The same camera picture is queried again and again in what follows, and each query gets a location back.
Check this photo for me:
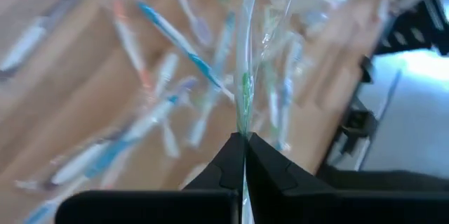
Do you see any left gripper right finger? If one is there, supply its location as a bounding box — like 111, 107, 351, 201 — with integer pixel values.
245, 132, 449, 224

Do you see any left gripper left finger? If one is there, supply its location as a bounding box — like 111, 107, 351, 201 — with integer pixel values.
55, 133, 246, 224

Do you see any blue toothbrush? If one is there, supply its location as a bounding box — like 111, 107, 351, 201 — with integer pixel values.
135, 0, 236, 103
41, 76, 199, 187
185, 11, 236, 148
268, 34, 304, 152

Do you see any orange toothbrush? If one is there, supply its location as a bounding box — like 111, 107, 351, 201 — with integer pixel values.
111, 0, 154, 90

